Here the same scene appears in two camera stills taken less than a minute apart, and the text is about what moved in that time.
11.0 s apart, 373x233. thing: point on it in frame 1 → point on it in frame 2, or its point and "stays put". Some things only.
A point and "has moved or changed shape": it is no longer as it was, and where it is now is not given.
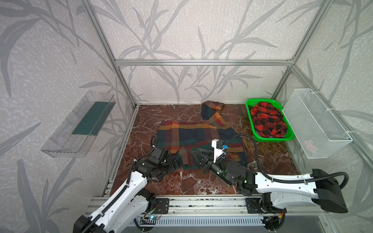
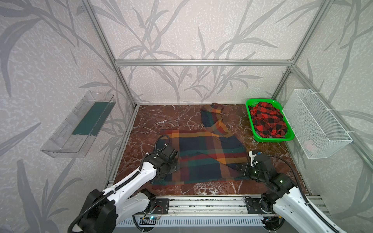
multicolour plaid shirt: x=181 y=139 has moved or changed shape
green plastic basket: x=290 y=135 stays put
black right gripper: x=206 y=162 → x=246 y=169
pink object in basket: x=309 y=145 stays put
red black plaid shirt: x=268 y=120 stays put
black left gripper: x=172 y=161 stays put
